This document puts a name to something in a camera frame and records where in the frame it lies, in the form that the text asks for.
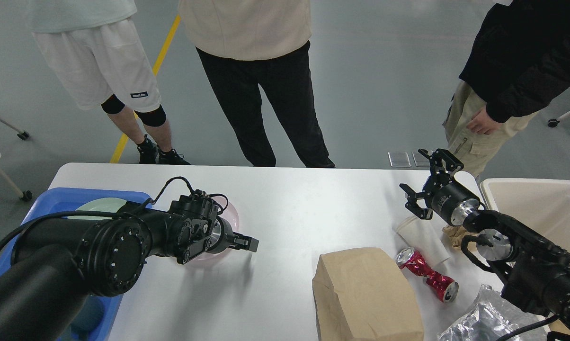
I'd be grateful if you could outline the metal floor plate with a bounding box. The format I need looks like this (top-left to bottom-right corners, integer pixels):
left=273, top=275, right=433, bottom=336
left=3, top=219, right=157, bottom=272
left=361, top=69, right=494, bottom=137
left=388, top=151, right=429, bottom=168

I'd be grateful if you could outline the brown paper bag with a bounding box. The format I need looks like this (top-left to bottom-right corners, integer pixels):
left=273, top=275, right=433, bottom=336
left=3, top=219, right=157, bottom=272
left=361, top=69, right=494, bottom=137
left=312, top=247, right=424, bottom=341

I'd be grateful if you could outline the dark teal mug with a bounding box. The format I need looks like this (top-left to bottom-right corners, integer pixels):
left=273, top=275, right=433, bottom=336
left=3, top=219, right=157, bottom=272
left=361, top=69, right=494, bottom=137
left=71, top=296, right=105, bottom=334

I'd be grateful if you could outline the person in white shorts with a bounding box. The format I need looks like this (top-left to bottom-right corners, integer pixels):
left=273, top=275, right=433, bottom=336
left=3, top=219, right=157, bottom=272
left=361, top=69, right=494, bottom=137
left=22, top=0, right=188, bottom=165

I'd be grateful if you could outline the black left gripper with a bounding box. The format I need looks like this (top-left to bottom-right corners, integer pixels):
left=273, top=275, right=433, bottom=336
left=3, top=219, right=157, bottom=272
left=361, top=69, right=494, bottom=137
left=211, top=218, right=259, bottom=254

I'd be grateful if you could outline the light green plate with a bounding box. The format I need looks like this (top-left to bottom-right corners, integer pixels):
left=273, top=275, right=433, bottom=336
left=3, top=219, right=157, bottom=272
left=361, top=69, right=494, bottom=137
left=76, top=197, right=127, bottom=213

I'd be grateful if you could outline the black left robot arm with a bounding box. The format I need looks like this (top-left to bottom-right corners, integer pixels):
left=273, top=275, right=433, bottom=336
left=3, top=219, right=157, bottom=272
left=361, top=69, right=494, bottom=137
left=0, top=185, right=258, bottom=341

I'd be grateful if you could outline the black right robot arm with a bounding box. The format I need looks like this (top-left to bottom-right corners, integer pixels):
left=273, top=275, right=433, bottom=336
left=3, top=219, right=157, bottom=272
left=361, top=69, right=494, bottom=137
left=400, top=149, right=570, bottom=341

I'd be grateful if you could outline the crumpled brown paper napkin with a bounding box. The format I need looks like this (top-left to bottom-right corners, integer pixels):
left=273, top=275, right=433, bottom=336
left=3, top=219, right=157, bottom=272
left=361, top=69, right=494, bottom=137
left=442, top=225, right=476, bottom=250

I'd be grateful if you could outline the white folding table leg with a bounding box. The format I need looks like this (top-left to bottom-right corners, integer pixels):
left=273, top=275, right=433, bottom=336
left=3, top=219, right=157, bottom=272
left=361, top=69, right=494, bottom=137
left=0, top=105, right=33, bottom=201

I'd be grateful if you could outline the crushed red soda can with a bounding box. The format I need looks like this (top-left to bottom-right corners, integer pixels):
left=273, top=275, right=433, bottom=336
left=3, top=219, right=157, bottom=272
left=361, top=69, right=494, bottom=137
left=395, top=247, right=459, bottom=304

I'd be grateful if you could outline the person in beige hoodie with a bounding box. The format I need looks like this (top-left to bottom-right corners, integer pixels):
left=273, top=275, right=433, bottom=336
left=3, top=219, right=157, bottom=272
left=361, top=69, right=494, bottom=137
left=178, top=0, right=335, bottom=168

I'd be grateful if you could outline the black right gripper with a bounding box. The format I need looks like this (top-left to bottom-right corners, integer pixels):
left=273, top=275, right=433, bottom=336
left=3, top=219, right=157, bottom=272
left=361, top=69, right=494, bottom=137
left=399, top=148, right=480, bottom=226

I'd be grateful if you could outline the pink plastic plate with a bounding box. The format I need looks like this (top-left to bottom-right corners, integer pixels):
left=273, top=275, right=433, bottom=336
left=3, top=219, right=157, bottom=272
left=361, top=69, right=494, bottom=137
left=185, top=203, right=240, bottom=268

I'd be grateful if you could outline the beige plastic bin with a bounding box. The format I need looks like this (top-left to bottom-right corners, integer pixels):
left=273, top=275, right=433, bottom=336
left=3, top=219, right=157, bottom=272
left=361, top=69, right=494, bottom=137
left=480, top=178, right=570, bottom=252

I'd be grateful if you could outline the white paper cup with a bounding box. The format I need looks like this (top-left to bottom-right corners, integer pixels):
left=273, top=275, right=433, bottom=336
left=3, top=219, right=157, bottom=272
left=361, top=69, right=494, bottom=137
left=394, top=215, right=450, bottom=267

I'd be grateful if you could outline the person in black jacket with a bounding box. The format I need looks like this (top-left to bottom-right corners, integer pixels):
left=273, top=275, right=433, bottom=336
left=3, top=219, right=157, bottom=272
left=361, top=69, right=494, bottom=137
left=443, top=0, right=570, bottom=178

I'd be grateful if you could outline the silver foil bag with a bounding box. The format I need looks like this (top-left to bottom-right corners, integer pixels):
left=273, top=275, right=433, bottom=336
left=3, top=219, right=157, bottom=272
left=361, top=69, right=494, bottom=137
left=438, top=284, right=545, bottom=341

